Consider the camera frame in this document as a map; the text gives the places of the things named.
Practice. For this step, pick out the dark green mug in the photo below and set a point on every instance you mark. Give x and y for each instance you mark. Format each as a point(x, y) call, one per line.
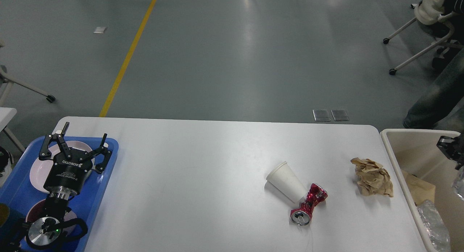
point(8, 218)

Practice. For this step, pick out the crushed red can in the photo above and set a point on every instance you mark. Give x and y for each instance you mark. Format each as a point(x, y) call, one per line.
point(303, 215)

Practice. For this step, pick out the foil large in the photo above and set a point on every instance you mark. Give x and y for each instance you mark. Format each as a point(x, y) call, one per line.
point(438, 233)

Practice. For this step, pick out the floor outlet plate right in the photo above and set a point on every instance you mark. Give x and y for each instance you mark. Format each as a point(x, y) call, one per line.
point(340, 115)

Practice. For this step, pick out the office chair right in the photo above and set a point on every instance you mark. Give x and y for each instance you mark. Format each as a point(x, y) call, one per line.
point(442, 20)

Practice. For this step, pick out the foil small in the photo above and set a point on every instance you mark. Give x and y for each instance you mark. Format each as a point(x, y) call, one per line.
point(458, 184)

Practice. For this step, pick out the brown paper bag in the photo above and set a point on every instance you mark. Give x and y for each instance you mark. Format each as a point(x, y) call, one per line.
point(419, 189)

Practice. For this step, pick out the white side table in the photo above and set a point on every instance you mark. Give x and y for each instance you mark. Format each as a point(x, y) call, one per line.
point(6, 115)

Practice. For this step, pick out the white paper cup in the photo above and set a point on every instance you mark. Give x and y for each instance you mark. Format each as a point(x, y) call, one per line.
point(287, 182)

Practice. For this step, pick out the brown paper ball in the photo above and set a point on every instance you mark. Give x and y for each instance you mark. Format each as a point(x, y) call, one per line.
point(373, 178)

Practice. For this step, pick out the pink plate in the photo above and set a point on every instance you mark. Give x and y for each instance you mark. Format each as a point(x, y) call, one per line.
point(40, 169)

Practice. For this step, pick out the beige plastic bin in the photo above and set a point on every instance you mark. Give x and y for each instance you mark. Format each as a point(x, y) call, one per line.
point(415, 151)

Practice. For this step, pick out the green plate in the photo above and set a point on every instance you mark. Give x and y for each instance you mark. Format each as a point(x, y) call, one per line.
point(90, 163)

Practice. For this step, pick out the pink mug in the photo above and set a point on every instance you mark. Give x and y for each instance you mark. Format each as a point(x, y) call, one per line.
point(35, 211)

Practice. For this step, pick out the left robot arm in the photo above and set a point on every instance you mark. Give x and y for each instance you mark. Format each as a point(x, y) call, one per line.
point(47, 233)

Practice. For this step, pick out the floor outlet plate left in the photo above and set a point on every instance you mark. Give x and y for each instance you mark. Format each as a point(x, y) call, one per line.
point(321, 115)

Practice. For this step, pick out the person in jeans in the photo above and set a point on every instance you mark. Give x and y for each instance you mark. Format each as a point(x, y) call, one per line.
point(432, 110)

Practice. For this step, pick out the floor outlet plate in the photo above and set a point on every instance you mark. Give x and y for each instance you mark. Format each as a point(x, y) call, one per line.
point(340, 115)
point(321, 115)

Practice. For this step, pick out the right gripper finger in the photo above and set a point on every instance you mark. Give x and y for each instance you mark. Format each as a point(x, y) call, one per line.
point(453, 149)

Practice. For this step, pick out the blue plastic tray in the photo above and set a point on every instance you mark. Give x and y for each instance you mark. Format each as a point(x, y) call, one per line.
point(19, 194)

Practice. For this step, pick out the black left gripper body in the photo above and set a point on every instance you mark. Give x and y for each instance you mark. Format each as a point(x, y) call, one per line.
point(67, 175)

